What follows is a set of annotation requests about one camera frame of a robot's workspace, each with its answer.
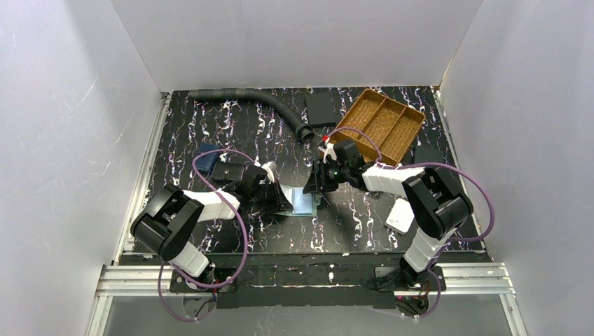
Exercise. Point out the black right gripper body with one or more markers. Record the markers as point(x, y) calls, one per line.
point(318, 176)

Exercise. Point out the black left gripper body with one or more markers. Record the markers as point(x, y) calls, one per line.
point(277, 195)

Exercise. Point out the mint green snap card holder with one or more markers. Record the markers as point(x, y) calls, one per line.
point(304, 205)

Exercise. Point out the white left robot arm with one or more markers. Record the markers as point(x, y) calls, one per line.
point(167, 222)

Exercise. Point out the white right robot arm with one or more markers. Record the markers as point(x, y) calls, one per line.
point(437, 201)

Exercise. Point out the black leather card holder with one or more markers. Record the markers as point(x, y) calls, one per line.
point(227, 172)

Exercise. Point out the blue leather card holder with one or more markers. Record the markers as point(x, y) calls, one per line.
point(206, 163)

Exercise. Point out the flat black square pad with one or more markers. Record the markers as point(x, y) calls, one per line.
point(320, 110)

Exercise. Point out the woven wicker divided tray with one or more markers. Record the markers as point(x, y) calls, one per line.
point(377, 121)

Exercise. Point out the white rectangular box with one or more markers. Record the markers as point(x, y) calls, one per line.
point(400, 217)

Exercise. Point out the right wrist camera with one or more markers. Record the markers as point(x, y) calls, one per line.
point(326, 149)

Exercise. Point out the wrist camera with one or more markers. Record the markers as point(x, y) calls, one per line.
point(270, 168)
point(326, 149)

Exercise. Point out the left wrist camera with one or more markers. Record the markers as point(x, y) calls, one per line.
point(270, 168)

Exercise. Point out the aluminium frame rail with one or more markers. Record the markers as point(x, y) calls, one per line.
point(303, 275)

